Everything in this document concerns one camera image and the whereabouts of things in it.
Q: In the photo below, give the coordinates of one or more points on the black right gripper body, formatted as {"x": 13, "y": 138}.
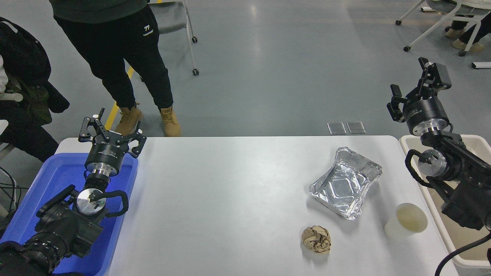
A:
{"x": 425, "y": 111}

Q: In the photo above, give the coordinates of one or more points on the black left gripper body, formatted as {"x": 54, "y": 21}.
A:
{"x": 105, "y": 153}

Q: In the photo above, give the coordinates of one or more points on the white paper cup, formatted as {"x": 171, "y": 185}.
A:
{"x": 408, "y": 220}

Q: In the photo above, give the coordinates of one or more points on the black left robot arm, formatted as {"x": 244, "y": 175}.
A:
{"x": 65, "y": 230}

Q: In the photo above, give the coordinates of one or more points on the white floor bar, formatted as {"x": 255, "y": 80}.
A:
{"x": 481, "y": 65}
{"x": 427, "y": 9}

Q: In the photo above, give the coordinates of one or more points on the metal floor plate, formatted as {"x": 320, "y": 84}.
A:
{"x": 356, "y": 127}
{"x": 336, "y": 128}

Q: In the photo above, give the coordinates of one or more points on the blue plastic tray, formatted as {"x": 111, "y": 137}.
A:
{"x": 57, "y": 172}

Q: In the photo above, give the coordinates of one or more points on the seated person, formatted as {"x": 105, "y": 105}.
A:
{"x": 23, "y": 61}
{"x": 473, "y": 32}

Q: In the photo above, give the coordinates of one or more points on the standing person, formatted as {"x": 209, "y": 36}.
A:
{"x": 115, "y": 50}

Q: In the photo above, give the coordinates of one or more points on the silver foil tray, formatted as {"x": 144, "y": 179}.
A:
{"x": 341, "y": 186}

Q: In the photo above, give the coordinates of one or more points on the grey wheeled chair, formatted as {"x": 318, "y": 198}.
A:
{"x": 174, "y": 17}

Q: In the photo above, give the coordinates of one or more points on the large pale bin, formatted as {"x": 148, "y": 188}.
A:
{"x": 460, "y": 237}

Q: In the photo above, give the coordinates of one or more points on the crumpled tan paper ball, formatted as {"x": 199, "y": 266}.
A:
{"x": 316, "y": 239}

